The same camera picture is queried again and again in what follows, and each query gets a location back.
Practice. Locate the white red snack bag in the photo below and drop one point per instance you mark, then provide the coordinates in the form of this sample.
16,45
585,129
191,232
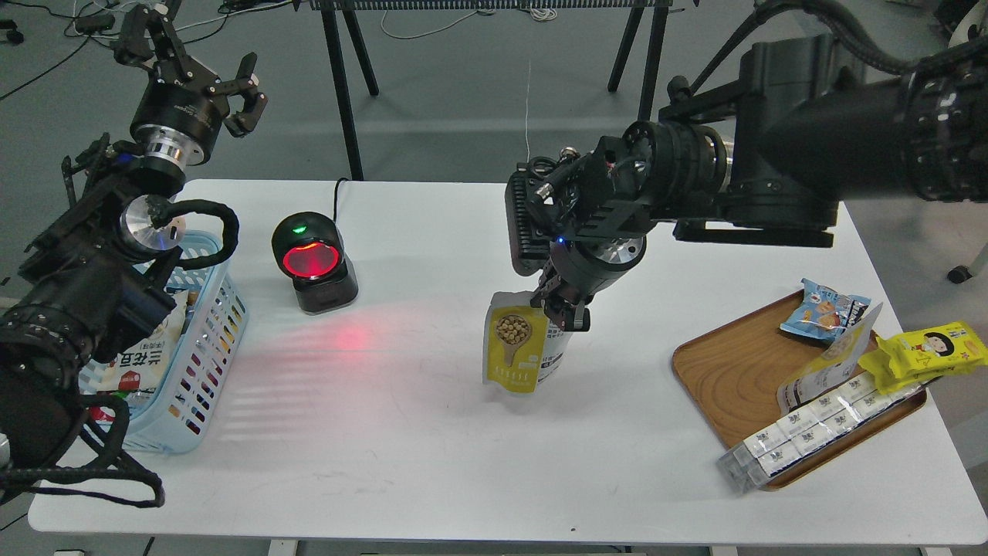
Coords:
136,374

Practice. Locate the yellow cartoon snack packet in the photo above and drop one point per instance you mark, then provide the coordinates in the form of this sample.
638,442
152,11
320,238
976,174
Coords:
921,356

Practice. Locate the yellow white nut snack pouch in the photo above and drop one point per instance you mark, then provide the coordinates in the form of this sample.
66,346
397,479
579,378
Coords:
522,347

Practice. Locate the black barcode scanner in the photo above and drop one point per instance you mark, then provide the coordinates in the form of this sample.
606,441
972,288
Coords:
308,248

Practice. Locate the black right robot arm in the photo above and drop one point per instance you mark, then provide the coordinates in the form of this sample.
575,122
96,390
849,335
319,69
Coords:
798,111

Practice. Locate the blue cookie snack packet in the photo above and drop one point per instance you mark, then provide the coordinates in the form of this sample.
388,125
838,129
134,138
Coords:
824,314

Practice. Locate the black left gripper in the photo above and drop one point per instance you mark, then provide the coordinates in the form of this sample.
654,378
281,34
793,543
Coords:
181,97

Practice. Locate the wooden tray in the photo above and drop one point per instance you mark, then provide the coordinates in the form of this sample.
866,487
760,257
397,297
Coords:
733,372

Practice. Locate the black table frame legs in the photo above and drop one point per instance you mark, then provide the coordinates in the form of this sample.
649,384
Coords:
465,100

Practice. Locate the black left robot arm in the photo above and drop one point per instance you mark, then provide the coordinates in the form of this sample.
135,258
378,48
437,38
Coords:
99,272

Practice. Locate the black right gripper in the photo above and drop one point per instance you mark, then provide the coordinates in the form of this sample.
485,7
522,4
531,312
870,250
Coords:
575,271

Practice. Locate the light blue plastic basket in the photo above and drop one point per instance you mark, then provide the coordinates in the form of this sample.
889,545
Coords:
180,412

